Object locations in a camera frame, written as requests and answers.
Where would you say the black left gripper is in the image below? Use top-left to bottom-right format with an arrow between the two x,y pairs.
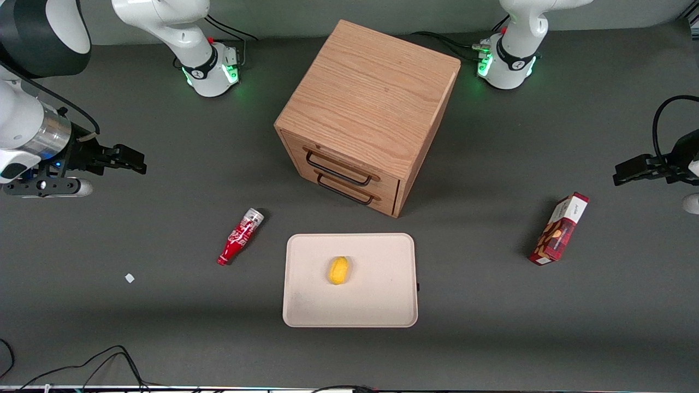
612,130 -> 699,187

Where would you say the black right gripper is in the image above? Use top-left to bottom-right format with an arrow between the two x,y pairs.
55,124 -> 147,178

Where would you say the red coke bottle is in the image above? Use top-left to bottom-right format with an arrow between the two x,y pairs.
216,208 -> 265,266

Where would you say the cream rectangular tray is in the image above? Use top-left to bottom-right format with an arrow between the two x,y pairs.
282,233 -> 419,328

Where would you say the red cookie box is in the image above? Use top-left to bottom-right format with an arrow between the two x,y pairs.
528,192 -> 590,266

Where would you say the yellow lemon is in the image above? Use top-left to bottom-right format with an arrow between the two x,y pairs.
327,256 -> 350,285

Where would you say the wooden drawer front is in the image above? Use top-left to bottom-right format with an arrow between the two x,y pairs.
289,156 -> 402,217
279,130 -> 405,200

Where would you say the wooden drawer cabinet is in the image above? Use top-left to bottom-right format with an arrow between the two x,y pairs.
274,20 -> 461,218

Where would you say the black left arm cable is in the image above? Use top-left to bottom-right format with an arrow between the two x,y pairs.
651,95 -> 699,164

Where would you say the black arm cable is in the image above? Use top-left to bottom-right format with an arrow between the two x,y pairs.
651,95 -> 699,164
0,61 -> 101,142

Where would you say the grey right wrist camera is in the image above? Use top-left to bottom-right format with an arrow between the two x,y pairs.
2,175 -> 94,199

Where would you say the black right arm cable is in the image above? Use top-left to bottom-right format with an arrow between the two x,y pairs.
0,61 -> 101,142

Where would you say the black right base cable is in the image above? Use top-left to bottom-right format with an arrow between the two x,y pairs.
205,15 -> 259,67

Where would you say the black base cable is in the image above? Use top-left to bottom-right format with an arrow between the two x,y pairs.
205,15 -> 259,67
410,15 -> 510,62

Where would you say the black table edge cable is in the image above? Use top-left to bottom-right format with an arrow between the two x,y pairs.
16,344 -> 151,393
0,338 -> 15,378
310,384 -> 378,393

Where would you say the black wire drawer handle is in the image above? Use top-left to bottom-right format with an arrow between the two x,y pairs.
304,147 -> 382,188
315,172 -> 381,207

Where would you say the black left base cable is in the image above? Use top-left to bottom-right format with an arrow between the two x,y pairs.
410,15 -> 510,62

